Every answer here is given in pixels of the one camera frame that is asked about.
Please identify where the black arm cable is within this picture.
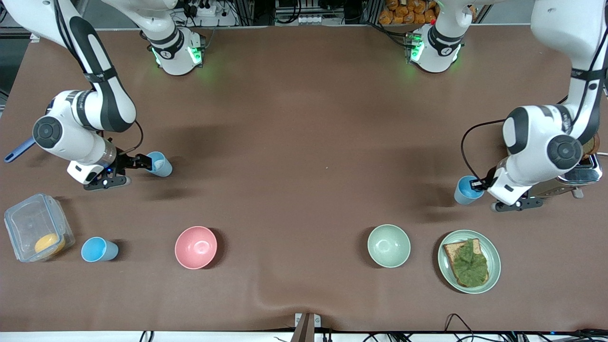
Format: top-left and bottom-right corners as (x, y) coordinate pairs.
(119, 120), (144, 156)
(460, 119), (507, 185)

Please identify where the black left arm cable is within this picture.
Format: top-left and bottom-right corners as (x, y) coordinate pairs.
(460, 119), (507, 185)

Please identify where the metal table clamp bracket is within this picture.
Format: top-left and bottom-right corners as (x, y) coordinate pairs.
(294, 312), (322, 342)

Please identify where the plain blue cup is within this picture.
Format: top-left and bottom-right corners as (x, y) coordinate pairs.
(81, 237), (119, 263)
(454, 176), (485, 206)

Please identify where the pale green plate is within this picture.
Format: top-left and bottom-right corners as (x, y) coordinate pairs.
(437, 230), (502, 295)

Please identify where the blue cup with white content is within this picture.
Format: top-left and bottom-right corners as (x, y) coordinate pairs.
(145, 151), (173, 178)

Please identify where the looped black floor cable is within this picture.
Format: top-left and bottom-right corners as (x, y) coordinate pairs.
(444, 313), (476, 342)

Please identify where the black pot blue handle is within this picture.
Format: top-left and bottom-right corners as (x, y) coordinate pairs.
(4, 136), (37, 163)

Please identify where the beige chrome toaster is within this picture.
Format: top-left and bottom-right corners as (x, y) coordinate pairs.
(527, 135), (604, 200)

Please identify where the clear plastic container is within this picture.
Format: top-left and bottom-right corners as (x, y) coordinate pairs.
(4, 193), (76, 263)

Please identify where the white power strip with plugs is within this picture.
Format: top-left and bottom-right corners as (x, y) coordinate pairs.
(182, 0), (229, 27)

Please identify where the bag of orange buns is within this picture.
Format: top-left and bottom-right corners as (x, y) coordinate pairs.
(378, 0), (438, 26)

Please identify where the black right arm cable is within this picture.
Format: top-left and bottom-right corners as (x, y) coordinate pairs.
(119, 120), (144, 156)

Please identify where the toast slice on plate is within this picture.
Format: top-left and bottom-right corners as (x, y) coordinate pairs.
(443, 238), (490, 288)

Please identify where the green lettuce leaf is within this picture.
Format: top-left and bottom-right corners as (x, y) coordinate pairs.
(450, 239), (489, 287)

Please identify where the pale green bowl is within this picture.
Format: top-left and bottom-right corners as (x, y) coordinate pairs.
(367, 224), (411, 268)

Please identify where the dark brown bread slice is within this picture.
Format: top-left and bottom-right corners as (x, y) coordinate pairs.
(582, 134), (601, 160)

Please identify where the pink bowl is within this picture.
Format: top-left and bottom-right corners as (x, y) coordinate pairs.
(174, 226), (218, 270)

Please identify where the yellow orange round food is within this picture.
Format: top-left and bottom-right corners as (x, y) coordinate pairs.
(34, 233), (67, 255)

